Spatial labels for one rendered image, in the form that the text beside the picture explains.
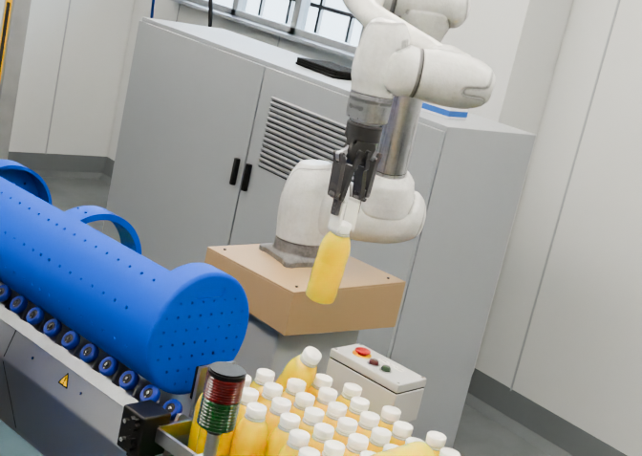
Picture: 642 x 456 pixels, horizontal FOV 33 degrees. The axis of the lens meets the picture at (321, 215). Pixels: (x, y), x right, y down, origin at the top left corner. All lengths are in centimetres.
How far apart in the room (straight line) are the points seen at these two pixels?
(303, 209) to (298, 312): 31
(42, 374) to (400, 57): 112
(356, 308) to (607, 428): 234
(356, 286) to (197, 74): 238
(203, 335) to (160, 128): 296
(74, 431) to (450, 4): 135
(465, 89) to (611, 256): 278
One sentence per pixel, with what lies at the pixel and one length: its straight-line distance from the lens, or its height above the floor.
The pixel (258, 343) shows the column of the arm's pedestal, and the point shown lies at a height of 90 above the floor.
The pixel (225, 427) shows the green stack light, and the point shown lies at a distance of 176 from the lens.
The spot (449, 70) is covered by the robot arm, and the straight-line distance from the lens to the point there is 217.
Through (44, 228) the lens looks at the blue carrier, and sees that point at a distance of 259.
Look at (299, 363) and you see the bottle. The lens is 225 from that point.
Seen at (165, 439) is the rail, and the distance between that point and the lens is 214.
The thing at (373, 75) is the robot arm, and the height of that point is 172.
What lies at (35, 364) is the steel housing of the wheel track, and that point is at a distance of 262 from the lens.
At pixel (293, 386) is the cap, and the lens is 222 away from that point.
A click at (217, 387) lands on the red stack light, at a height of 124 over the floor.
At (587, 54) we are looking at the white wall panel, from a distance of 503.
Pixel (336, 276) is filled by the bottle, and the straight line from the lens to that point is 227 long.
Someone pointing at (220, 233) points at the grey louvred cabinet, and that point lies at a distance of 480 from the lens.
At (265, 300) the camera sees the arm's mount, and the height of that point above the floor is 105.
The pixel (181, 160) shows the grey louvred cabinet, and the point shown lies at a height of 88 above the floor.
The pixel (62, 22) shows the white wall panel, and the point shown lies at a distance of 781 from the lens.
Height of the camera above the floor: 192
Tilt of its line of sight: 13 degrees down
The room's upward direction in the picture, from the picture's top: 13 degrees clockwise
